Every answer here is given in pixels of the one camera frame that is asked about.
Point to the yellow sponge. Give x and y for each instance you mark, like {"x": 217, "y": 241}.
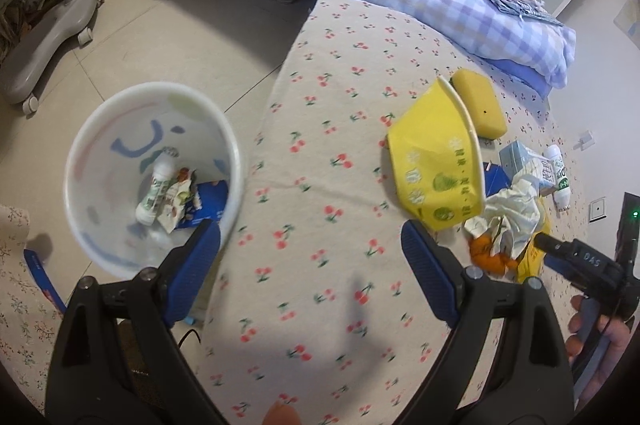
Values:
{"x": 478, "y": 96}

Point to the grey chair base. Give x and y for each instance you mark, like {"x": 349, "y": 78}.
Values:
{"x": 23, "y": 67}

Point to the orange peel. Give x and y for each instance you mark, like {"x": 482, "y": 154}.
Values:
{"x": 482, "y": 256}

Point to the white paper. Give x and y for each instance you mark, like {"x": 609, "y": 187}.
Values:
{"x": 510, "y": 217}

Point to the wall socket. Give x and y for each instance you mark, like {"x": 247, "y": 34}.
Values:
{"x": 597, "y": 210}

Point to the wall map poster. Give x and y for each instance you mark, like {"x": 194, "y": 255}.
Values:
{"x": 628, "y": 18}

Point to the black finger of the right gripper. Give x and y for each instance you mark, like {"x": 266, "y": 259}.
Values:
{"x": 558, "y": 255}

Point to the floral fabric at left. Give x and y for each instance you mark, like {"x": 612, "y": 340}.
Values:
{"x": 29, "y": 322}

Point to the yellow wrapper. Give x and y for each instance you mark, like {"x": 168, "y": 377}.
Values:
{"x": 530, "y": 261}

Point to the blue cardboard box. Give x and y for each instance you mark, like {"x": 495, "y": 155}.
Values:
{"x": 207, "y": 203}

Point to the small white yogurt bottle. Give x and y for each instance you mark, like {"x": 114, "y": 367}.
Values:
{"x": 562, "y": 193}

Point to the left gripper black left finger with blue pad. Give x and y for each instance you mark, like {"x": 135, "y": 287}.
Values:
{"x": 115, "y": 360}

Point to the cherry print tablecloth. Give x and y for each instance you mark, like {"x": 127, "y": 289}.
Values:
{"x": 314, "y": 305}

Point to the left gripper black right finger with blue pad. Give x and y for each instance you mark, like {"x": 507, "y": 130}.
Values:
{"x": 504, "y": 360}

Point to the white wall plug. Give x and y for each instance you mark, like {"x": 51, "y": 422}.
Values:
{"x": 585, "y": 140}

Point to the white plastic trash bin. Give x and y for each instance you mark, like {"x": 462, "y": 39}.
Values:
{"x": 110, "y": 166}

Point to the light blue milk carton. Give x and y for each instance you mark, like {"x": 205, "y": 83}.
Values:
{"x": 520, "y": 162}

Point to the white green yogurt bottle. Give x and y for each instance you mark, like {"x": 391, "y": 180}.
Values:
{"x": 163, "y": 174}

